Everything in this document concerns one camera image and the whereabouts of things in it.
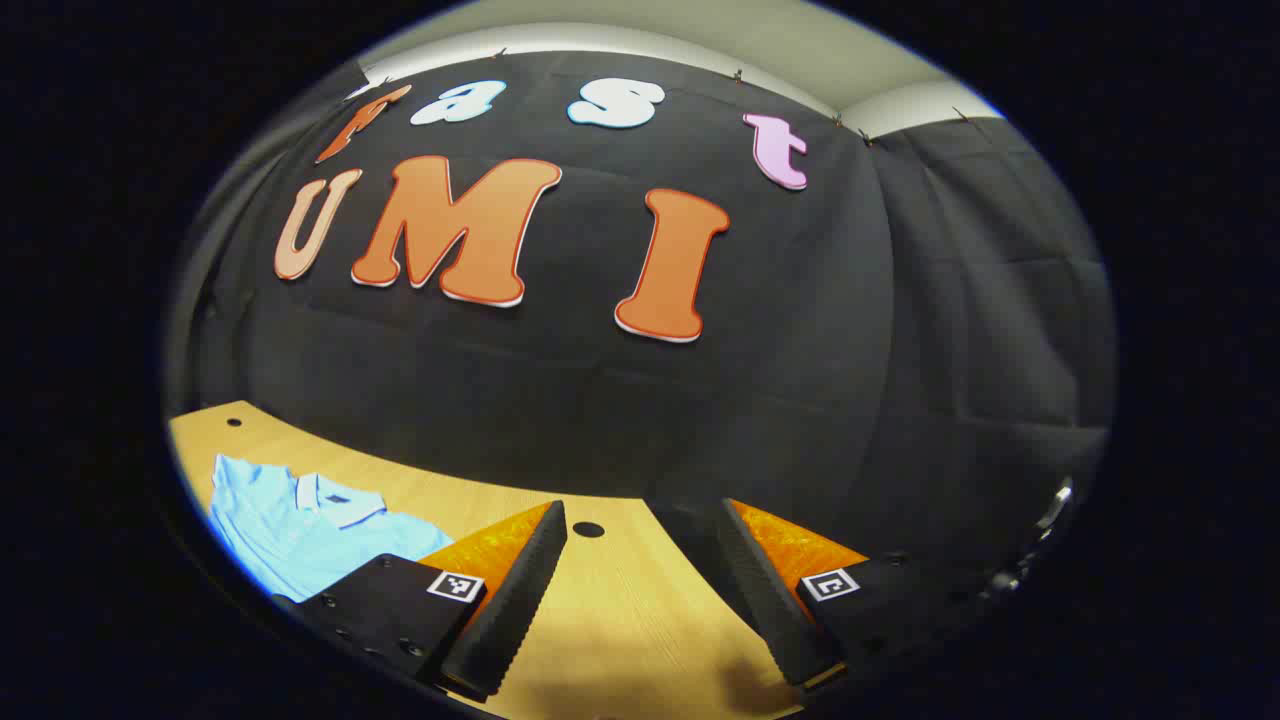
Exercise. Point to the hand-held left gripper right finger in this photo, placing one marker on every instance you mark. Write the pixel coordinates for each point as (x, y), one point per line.
(770, 600)

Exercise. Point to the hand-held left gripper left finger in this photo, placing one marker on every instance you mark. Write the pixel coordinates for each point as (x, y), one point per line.
(510, 600)

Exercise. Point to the light blue T-shirt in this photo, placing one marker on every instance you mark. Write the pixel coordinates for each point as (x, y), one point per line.
(300, 530)

